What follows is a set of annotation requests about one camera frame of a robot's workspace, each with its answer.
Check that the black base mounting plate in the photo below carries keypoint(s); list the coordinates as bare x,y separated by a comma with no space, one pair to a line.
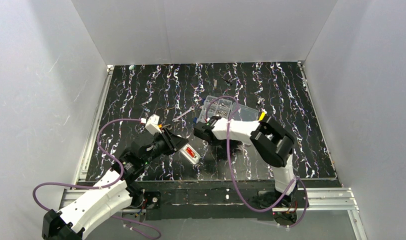
214,199

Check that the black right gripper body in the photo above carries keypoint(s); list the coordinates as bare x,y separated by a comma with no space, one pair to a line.
201,130

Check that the red orange battery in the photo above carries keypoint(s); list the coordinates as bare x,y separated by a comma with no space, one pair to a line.
190,152

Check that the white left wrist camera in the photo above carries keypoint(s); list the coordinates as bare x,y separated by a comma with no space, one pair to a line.
152,124

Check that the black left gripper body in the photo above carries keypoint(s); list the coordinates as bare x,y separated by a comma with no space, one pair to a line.
171,141

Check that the clear plastic screw organizer box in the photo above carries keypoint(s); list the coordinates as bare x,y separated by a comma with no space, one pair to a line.
223,108

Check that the white AC remote control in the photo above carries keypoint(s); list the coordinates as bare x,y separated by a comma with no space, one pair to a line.
194,160

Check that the yellow handled screwdriver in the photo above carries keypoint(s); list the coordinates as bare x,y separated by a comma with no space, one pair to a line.
263,114

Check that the orange handled pliers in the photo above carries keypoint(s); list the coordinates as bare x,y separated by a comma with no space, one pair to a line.
166,126

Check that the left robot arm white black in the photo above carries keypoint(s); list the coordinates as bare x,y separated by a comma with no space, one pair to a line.
115,190

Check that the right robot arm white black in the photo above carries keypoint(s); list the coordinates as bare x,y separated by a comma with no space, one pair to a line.
274,144

